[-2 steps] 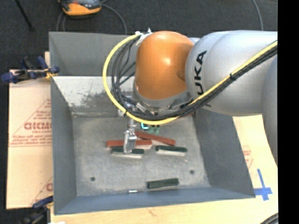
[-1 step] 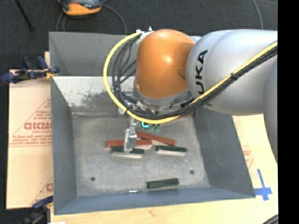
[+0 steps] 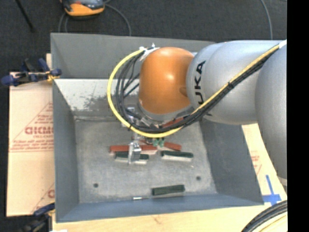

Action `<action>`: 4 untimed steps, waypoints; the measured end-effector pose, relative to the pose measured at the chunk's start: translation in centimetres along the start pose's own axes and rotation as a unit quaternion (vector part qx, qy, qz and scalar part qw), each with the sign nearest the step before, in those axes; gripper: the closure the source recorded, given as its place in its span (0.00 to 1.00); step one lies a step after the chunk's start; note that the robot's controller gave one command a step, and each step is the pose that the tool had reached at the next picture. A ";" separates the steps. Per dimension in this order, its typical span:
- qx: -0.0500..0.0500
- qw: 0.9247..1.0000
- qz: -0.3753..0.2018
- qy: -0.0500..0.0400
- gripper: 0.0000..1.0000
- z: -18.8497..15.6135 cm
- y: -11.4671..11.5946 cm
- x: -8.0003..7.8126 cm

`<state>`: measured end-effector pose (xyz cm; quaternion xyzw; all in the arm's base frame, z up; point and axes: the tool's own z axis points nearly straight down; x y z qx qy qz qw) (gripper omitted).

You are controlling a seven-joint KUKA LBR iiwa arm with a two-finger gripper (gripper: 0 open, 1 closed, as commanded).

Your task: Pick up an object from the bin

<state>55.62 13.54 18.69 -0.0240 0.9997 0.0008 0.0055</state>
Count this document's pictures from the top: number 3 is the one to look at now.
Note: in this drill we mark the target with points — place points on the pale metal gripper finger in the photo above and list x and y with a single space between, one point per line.
130 155
137 151

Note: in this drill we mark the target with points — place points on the dark green flat block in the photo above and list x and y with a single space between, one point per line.
168 190
122 156
177 155

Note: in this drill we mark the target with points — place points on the red-brown flat block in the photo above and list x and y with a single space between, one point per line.
119 148
172 146

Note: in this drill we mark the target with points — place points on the grey metal bin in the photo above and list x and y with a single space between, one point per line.
106 178

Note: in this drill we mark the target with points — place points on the small silver metal pin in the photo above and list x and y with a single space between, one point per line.
137 198

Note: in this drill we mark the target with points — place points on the brown cardboard board, red print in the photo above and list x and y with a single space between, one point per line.
29 129

